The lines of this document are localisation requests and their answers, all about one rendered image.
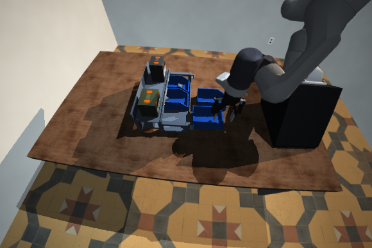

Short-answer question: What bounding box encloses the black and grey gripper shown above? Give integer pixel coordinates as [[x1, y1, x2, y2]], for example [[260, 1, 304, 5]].
[[211, 91, 246, 122]]

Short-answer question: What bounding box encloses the grey metal shelf rack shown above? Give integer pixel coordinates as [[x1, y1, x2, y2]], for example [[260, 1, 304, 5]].
[[130, 61, 194, 133]]

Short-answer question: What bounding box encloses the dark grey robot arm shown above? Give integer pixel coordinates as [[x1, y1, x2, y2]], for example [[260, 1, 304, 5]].
[[216, 0, 370, 104]]

